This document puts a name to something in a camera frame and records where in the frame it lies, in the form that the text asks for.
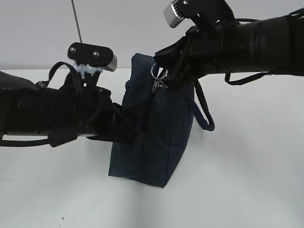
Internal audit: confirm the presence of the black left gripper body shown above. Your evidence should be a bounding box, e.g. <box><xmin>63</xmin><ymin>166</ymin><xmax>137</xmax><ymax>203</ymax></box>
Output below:
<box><xmin>59</xmin><ymin>72</ymin><xmax>116</xmax><ymax>143</ymax></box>

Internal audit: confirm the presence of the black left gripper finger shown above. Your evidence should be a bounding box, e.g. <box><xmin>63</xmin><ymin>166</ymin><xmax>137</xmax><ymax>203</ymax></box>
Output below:
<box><xmin>113</xmin><ymin>103</ymin><xmax>145</xmax><ymax>147</ymax></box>

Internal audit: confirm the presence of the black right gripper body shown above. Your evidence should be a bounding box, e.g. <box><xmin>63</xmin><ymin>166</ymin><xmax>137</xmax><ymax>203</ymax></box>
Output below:
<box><xmin>184</xmin><ymin>23</ymin><xmax>228</xmax><ymax>80</ymax></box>

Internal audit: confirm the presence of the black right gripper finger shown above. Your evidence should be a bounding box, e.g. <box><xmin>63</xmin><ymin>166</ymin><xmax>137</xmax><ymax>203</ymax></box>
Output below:
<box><xmin>153</xmin><ymin>39</ymin><xmax>190</xmax><ymax>71</ymax></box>
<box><xmin>166</xmin><ymin>64</ymin><xmax>197</xmax><ymax>91</ymax></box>

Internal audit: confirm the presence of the silver zipper pull ring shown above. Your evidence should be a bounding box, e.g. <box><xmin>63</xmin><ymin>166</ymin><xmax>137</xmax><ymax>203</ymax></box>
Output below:
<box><xmin>150</xmin><ymin>63</ymin><xmax>170</xmax><ymax>93</ymax></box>

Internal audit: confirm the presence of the dark blue lunch bag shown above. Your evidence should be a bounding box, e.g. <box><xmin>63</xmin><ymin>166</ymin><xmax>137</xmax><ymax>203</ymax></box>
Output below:
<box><xmin>108</xmin><ymin>53</ymin><xmax>215</xmax><ymax>188</ymax></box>

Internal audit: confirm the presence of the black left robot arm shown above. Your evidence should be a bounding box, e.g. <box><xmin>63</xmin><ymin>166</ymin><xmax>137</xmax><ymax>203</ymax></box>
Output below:
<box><xmin>0</xmin><ymin>72</ymin><xmax>144</xmax><ymax>147</ymax></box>

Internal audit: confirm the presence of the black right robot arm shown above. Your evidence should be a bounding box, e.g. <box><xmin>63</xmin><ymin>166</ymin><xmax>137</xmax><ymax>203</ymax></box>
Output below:
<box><xmin>154</xmin><ymin>9</ymin><xmax>304</xmax><ymax>90</ymax></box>

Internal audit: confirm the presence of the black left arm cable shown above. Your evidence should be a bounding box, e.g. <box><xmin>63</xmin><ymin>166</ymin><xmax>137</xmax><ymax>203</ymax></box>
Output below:
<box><xmin>0</xmin><ymin>61</ymin><xmax>105</xmax><ymax>148</ymax></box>

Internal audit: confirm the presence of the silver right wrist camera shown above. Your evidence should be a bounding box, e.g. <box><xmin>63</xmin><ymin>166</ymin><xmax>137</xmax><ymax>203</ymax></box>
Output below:
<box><xmin>163</xmin><ymin>0</ymin><xmax>235</xmax><ymax>29</ymax></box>

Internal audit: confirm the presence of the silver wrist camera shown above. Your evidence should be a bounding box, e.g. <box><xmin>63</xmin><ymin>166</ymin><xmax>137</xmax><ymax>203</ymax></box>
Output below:
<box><xmin>67</xmin><ymin>42</ymin><xmax>117</xmax><ymax>72</ymax></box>
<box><xmin>163</xmin><ymin>0</ymin><xmax>235</xmax><ymax>29</ymax></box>

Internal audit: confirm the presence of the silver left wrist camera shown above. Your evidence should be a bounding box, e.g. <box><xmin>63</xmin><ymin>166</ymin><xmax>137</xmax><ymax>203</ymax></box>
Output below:
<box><xmin>67</xmin><ymin>42</ymin><xmax>117</xmax><ymax>72</ymax></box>

